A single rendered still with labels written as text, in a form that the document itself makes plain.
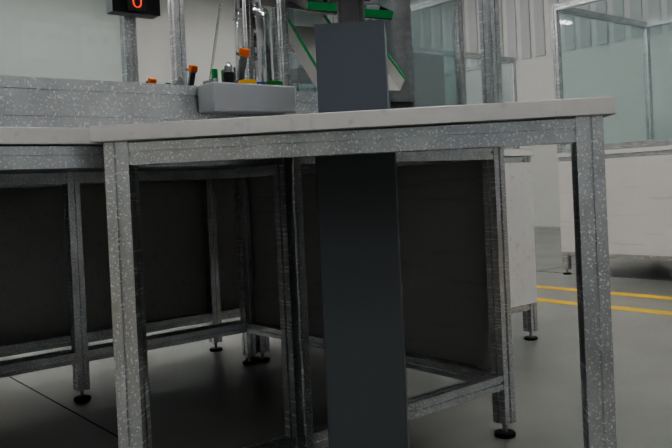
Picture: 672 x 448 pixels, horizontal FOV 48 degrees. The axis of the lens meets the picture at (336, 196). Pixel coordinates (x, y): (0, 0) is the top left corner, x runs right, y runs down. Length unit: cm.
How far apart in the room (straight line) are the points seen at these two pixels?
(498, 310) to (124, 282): 115
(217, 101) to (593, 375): 89
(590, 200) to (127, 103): 90
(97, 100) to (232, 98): 27
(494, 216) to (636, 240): 344
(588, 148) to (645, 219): 418
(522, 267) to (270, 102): 203
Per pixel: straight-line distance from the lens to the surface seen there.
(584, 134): 133
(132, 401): 144
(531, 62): 1174
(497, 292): 219
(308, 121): 130
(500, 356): 222
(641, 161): 551
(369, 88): 153
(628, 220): 557
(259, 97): 164
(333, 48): 154
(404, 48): 311
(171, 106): 162
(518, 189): 343
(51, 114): 152
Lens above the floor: 73
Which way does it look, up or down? 1 degrees down
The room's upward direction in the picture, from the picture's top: 3 degrees counter-clockwise
